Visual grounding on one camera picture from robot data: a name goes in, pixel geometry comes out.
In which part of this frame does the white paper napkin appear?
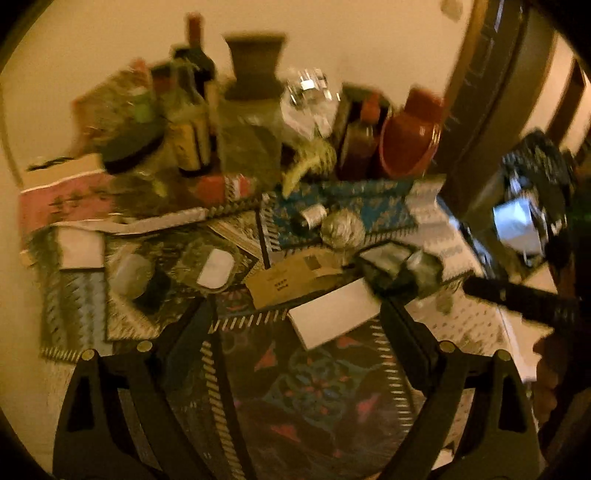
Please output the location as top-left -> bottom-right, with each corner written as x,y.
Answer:
57,227 -> 106,270

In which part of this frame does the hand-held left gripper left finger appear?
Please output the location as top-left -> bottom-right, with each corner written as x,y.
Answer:
53,298 -> 222,480

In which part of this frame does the white rectangular box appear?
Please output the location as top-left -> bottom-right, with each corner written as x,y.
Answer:
287,278 -> 382,350

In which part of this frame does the large glass jar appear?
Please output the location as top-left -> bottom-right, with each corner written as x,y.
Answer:
216,97 -> 283,191

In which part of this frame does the light blue striped cloth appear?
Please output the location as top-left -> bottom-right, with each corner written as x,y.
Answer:
39,267 -> 110,361

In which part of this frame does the bottle with yellow label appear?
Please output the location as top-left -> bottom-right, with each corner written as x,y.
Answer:
172,60 -> 211,178

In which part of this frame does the pink cloth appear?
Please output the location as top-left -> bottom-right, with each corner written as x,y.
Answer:
18,173 -> 117,232

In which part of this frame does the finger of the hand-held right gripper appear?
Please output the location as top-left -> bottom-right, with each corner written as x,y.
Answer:
463,277 -> 583,328

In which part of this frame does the brown cardboard box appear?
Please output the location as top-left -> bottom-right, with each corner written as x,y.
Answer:
245,253 -> 345,311

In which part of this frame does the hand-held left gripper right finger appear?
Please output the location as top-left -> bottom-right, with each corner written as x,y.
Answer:
379,300 -> 541,480

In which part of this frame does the plastic container with white lid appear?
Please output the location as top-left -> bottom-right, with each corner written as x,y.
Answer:
182,247 -> 238,292

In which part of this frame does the dark wine bottle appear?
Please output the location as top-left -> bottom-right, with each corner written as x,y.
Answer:
182,14 -> 218,104

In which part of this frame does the aluminium foil ball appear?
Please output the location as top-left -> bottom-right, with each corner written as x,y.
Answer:
320,209 -> 366,248

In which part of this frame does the dark patterned hanging bag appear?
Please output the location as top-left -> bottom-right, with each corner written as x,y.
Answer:
502,130 -> 576,200

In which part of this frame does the spiral bound notebook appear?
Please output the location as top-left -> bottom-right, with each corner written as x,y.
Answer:
115,196 -> 260,237

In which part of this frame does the white hanging bag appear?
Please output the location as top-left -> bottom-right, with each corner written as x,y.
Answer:
492,197 -> 544,253

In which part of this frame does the glass jar with black lid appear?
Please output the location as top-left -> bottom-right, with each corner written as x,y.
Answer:
102,121 -> 166,175

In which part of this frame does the red and white tube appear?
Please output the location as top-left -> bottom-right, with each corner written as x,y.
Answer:
198,174 -> 257,200

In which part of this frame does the red thermos jug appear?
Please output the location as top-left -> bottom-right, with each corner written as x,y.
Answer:
379,87 -> 445,180

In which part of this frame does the small silver can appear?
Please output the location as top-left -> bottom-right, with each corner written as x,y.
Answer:
299,204 -> 329,230

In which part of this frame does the dark wooden door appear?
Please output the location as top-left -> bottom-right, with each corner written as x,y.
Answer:
434,0 -> 560,223

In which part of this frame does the yellow green bundle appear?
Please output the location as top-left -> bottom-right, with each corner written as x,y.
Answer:
281,141 -> 336,197

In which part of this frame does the brown sauce bottle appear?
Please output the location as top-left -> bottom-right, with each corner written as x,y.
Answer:
341,98 -> 382,182

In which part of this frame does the brown ceramic vase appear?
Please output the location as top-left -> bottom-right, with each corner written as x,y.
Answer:
224,33 -> 286,101

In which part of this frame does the clear plastic packaging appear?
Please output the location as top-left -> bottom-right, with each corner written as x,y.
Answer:
281,67 -> 341,136

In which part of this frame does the person's right hand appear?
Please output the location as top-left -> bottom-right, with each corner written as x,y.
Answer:
531,338 -> 562,417

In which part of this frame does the blue patterned table runner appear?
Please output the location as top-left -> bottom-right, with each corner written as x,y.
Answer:
261,180 -> 419,252

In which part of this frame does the dark floral table mat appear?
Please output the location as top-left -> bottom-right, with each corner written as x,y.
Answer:
215,295 -> 419,480

